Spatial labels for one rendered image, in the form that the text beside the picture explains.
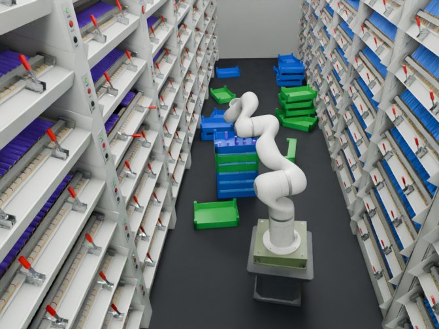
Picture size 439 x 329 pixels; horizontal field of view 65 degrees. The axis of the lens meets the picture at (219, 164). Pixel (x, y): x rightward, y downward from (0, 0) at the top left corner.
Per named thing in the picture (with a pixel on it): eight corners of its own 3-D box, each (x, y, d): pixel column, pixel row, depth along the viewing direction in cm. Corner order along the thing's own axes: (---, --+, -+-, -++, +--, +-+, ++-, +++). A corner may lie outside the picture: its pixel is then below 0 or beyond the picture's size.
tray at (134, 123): (151, 106, 182) (155, 89, 177) (113, 174, 132) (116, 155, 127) (113, 93, 180) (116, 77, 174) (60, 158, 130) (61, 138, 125)
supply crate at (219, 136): (255, 136, 252) (255, 126, 248) (259, 151, 236) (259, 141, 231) (213, 138, 251) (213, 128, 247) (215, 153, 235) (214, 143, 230)
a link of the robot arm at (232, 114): (234, 121, 195) (228, 126, 225) (257, 104, 196) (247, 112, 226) (225, 108, 194) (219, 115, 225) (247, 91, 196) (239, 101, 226)
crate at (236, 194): (253, 179, 275) (254, 172, 270) (257, 196, 258) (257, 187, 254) (216, 182, 274) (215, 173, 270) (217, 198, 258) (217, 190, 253)
